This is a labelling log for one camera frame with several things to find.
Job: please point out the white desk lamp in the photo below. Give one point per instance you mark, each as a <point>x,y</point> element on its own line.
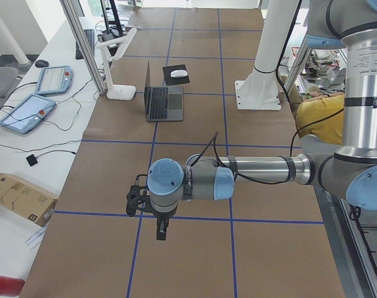
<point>116,91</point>

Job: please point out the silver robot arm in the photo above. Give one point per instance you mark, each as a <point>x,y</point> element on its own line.
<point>349,172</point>

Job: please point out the lower blue teach pendant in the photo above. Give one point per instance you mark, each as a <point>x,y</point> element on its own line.
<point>28,114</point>

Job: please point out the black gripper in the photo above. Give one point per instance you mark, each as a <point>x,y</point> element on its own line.
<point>159,216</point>

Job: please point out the blue teach pendant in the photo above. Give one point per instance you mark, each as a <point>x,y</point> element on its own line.
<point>54,80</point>
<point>28,114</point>

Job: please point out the black desk mouse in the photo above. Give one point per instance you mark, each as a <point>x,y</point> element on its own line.
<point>41,63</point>

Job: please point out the aluminium frame post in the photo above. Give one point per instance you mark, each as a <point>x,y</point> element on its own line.
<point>78,32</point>

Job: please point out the red cylinder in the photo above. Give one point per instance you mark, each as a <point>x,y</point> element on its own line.
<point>10,287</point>

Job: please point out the cardboard box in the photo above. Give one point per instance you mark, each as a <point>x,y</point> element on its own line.
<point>26,199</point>

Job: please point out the white computer mouse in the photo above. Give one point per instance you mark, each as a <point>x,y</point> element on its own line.
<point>179,73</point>

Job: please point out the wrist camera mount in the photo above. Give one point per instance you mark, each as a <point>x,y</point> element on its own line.
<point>138,198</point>

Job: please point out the grey laptop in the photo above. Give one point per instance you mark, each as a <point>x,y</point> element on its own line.
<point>162,104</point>

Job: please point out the black mouse pad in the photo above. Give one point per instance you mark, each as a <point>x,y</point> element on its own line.
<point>174,81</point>

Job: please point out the upper blue teach pendant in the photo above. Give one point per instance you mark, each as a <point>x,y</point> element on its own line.
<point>54,80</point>

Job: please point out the white camera pillar with base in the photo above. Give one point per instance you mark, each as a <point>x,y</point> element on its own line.
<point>259,91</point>

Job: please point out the person in yellow shirt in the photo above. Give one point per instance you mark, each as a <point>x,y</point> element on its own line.
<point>318,113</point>

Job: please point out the small black square device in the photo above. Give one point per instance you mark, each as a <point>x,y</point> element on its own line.
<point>32,160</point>

